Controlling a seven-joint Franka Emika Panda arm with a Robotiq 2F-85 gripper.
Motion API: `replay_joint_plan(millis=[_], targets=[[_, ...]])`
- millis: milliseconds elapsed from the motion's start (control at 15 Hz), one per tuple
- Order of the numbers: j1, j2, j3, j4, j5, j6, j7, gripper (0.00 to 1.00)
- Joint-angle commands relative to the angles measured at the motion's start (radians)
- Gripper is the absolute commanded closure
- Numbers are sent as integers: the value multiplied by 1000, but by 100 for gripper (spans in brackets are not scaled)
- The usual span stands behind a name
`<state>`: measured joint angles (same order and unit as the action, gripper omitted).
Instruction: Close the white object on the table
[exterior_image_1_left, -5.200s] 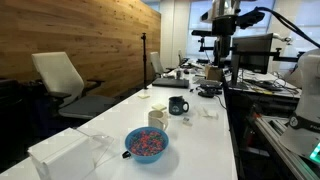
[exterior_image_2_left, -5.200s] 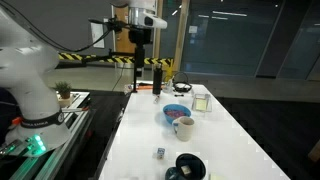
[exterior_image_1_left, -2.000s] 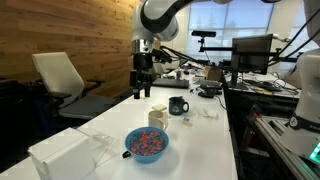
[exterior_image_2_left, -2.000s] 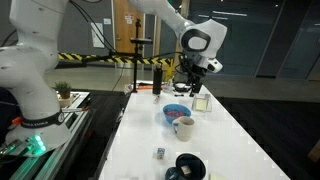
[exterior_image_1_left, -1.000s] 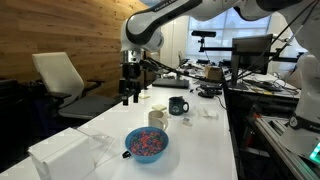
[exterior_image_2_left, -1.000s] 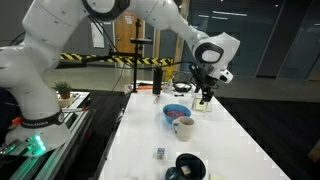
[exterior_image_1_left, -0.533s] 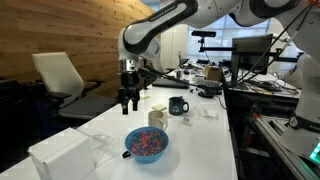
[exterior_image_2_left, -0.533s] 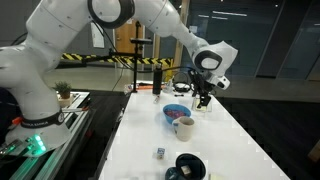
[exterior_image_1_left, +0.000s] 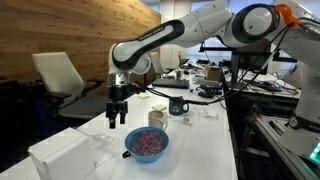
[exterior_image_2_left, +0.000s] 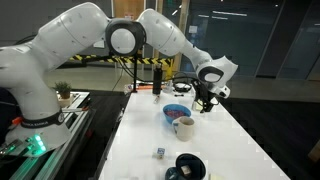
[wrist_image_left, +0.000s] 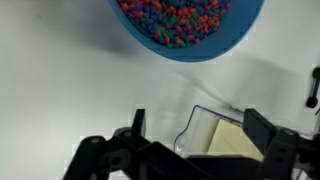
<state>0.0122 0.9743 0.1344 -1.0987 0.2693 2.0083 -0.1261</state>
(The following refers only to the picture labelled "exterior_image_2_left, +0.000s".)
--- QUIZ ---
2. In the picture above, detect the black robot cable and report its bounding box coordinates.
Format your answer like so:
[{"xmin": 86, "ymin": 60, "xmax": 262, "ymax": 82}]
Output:
[{"xmin": 114, "ymin": 56, "xmax": 209, "ymax": 101}]

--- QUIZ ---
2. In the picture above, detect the orange tool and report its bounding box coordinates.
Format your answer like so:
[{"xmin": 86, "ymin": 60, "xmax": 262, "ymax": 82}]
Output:
[{"xmin": 138, "ymin": 84, "xmax": 166, "ymax": 91}]

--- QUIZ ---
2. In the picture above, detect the black camera stand pole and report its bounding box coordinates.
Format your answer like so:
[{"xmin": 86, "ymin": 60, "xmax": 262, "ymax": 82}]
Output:
[{"xmin": 81, "ymin": 53, "xmax": 140, "ymax": 94}]

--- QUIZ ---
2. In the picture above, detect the white paper wall sign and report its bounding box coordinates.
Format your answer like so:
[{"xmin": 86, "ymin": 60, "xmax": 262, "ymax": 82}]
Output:
[{"xmin": 93, "ymin": 39, "xmax": 106, "ymax": 49}]

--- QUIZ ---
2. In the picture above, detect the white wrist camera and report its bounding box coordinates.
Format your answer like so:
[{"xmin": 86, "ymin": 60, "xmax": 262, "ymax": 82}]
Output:
[{"xmin": 213, "ymin": 84, "xmax": 232, "ymax": 100}]

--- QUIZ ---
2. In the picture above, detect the blue bowl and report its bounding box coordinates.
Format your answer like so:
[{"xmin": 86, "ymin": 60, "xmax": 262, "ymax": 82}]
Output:
[{"xmin": 162, "ymin": 103, "xmax": 192, "ymax": 125}]

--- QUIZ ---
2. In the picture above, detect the orange emergency button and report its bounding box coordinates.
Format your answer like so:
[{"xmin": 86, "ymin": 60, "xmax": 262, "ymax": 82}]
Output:
[{"xmin": 11, "ymin": 116, "xmax": 24, "ymax": 127}]

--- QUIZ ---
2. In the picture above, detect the white ceramic mug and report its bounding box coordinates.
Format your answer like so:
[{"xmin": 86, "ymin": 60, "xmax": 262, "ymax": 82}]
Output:
[{"xmin": 172, "ymin": 115, "xmax": 196, "ymax": 142}]

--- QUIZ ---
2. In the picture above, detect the small labelled can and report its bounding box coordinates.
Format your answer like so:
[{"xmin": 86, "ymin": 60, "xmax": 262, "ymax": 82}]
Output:
[{"xmin": 123, "ymin": 83, "xmax": 134, "ymax": 95}]

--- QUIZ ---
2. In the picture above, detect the dark teal bowl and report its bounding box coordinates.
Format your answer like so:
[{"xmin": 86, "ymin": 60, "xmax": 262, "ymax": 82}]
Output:
[{"xmin": 164, "ymin": 153, "xmax": 207, "ymax": 180}]

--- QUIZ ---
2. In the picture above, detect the yellow barrier post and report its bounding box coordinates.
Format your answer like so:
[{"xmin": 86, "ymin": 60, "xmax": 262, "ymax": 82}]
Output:
[{"xmin": 164, "ymin": 58, "xmax": 175, "ymax": 81}]

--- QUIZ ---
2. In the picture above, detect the small white blue cube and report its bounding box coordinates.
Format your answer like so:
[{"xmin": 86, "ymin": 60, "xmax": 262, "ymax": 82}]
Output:
[{"xmin": 156, "ymin": 147, "xmax": 166, "ymax": 160}]

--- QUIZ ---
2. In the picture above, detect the yellow black caution barrier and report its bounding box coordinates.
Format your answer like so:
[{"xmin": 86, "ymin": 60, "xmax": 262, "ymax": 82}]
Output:
[{"xmin": 68, "ymin": 53, "xmax": 174, "ymax": 67}]

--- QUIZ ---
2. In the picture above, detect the beige block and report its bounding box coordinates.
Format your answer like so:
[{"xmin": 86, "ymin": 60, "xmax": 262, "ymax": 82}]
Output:
[{"xmin": 181, "ymin": 165, "xmax": 193, "ymax": 177}]

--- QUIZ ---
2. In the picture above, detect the clear plastic cup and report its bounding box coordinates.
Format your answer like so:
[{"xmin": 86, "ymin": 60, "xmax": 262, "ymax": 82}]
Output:
[{"xmin": 163, "ymin": 79, "xmax": 174, "ymax": 94}]

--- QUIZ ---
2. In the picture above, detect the small potted green plant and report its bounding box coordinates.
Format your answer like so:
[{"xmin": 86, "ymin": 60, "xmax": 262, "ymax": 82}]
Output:
[{"xmin": 53, "ymin": 80, "xmax": 74, "ymax": 108}]

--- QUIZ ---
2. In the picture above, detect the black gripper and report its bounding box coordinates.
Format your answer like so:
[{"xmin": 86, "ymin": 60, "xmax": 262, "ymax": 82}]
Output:
[{"xmin": 194, "ymin": 79, "xmax": 218, "ymax": 114}]

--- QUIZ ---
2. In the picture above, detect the loose yellow sticky note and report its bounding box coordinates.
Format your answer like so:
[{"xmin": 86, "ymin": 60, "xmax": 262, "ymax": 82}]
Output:
[{"xmin": 209, "ymin": 173, "xmax": 228, "ymax": 180}]

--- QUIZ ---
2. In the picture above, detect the black cables and mount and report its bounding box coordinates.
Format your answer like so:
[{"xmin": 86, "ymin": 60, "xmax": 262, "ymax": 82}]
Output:
[{"xmin": 172, "ymin": 71, "xmax": 194, "ymax": 94}]

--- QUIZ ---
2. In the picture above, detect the black water bottle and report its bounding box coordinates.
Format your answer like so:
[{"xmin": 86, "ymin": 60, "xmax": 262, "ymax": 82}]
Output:
[{"xmin": 152, "ymin": 63, "xmax": 164, "ymax": 96}]

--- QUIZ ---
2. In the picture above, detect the wooden door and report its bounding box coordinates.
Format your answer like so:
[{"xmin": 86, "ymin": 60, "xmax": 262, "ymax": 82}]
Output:
[{"xmin": 113, "ymin": 0, "xmax": 145, "ymax": 21}]

